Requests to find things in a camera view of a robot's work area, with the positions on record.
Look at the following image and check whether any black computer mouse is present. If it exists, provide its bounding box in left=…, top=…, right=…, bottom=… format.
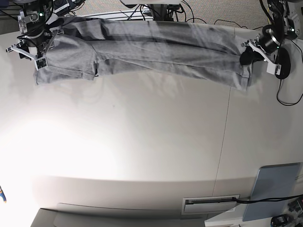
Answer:
left=275, top=47, right=291, bottom=80

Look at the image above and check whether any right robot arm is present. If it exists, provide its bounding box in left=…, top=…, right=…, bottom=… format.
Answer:
left=6, top=0, right=73, bottom=69

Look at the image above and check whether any blue orange tool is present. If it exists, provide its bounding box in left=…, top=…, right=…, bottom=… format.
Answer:
left=0, top=187, right=7, bottom=203

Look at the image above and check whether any black device with teal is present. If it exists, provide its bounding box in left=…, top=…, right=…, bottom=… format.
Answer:
left=270, top=214, right=290, bottom=227

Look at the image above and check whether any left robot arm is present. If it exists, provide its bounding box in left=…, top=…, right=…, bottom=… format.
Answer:
left=240, top=0, right=300, bottom=65

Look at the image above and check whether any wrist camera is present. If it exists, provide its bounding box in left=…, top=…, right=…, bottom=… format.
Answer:
left=267, top=62, right=281, bottom=75
left=35, top=56, right=48, bottom=71

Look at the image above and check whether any black laptop cable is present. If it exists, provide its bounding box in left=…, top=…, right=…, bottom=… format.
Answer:
left=184, top=194, right=303, bottom=206

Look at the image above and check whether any grey T-shirt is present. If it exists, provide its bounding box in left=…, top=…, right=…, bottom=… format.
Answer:
left=34, top=17, right=252, bottom=90

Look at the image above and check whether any black mouse cable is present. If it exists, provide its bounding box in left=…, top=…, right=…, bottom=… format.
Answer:
left=214, top=19, right=303, bottom=106

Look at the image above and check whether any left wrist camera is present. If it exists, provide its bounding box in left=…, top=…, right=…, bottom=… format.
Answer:
left=267, top=62, right=281, bottom=75

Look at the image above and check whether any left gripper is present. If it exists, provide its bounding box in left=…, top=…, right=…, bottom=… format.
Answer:
left=241, top=33, right=282, bottom=66

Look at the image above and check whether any black box device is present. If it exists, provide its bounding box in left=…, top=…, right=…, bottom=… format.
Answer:
left=53, top=0, right=70, bottom=17

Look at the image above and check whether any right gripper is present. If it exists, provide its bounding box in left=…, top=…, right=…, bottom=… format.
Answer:
left=6, top=26, right=64, bottom=61

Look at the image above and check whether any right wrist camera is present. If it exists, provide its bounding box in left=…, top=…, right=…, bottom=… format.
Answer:
left=35, top=56, right=48, bottom=71

